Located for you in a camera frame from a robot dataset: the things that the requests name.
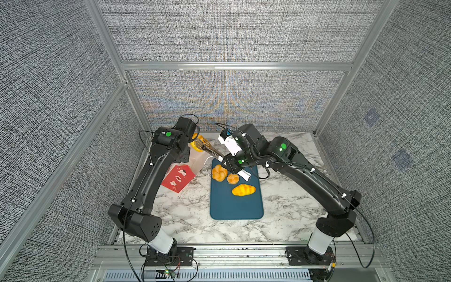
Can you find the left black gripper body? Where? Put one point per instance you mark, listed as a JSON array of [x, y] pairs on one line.
[[184, 157]]

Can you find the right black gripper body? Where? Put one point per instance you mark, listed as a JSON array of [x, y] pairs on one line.
[[242, 161]]

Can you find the striped yellow bun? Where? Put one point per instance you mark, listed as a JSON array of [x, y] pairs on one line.
[[200, 143]]

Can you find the red white paper gift bag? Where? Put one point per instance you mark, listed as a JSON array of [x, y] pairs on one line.
[[181, 174]]

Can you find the small round crusty bun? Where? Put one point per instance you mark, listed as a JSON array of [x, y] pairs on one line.
[[233, 179]]

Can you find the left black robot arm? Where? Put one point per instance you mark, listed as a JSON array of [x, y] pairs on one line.
[[134, 214]]

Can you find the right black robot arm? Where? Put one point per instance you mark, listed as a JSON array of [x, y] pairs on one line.
[[248, 147]]

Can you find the knot shaped bread roll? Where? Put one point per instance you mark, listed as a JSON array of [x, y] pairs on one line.
[[219, 173]]

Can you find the yellow striped croissant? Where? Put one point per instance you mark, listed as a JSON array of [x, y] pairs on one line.
[[243, 190]]

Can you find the teal rectangular tray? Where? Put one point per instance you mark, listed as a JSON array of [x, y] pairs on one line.
[[226, 206]]

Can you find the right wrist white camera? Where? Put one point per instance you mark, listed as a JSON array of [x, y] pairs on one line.
[[230, 141]]

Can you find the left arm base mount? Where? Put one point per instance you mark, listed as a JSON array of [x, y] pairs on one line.
[[182, 257]]

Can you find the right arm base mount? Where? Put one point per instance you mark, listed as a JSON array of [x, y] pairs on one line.
[[304, 256]]

